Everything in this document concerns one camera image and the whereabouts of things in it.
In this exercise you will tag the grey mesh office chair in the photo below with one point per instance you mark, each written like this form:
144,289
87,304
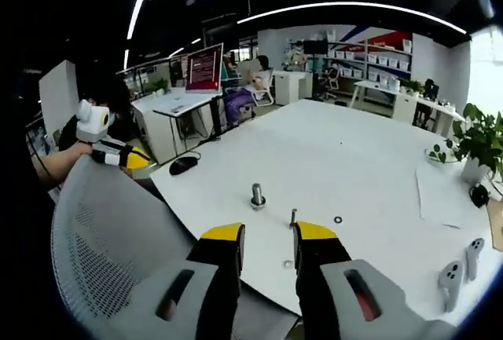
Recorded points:
98,238

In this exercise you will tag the small threaded steel stud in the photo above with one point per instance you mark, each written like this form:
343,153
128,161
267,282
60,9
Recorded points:
293,216

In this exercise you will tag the black computer mouse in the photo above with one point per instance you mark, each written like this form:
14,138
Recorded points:
182,166

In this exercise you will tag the curved ceiling light strip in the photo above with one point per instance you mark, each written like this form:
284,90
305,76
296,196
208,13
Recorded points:
353,3

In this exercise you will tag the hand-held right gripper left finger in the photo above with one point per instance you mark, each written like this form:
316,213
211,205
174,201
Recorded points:
196,297

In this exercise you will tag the long white desk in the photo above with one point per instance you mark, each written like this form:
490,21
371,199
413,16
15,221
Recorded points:
432,104

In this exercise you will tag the black screen on stand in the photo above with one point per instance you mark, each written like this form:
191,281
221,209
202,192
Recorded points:
314,46

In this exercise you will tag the small black device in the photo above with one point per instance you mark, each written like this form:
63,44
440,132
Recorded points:
480,195

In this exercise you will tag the large threaded steel stud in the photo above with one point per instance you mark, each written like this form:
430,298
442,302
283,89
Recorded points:
257,192

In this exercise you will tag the small metal nut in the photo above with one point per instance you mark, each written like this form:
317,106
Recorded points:
285,264

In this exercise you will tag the monitor with red screen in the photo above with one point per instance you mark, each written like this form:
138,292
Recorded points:
204,67

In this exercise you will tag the shelving with white bins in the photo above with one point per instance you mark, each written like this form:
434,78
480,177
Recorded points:
373,59

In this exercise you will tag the white cabinet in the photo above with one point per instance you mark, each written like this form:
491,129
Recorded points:
288,86

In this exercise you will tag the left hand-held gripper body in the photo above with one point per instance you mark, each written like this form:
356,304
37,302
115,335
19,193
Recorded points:
92,128

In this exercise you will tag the person's head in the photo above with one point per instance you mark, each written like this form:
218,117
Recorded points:
118,96

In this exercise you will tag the large dark steel washer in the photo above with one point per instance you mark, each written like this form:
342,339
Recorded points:
259,207
264,201

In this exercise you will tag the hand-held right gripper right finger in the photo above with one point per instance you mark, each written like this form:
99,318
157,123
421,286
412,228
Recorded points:
338,300

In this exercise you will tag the small steel washer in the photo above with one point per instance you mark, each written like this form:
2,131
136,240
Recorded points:
335,220

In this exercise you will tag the white paper sheet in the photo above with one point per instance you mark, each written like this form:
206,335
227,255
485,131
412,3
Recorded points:
436,198

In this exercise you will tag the green potted plant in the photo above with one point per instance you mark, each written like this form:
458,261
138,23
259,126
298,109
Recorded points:
483,132

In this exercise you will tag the white game controller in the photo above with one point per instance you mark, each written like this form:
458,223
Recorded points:
452,281
473,257

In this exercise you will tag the white office chair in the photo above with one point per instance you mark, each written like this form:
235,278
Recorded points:
331,79

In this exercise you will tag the wooden board stand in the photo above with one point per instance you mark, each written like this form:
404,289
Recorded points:
496,222

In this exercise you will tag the white side desk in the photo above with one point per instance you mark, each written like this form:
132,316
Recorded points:
181,106

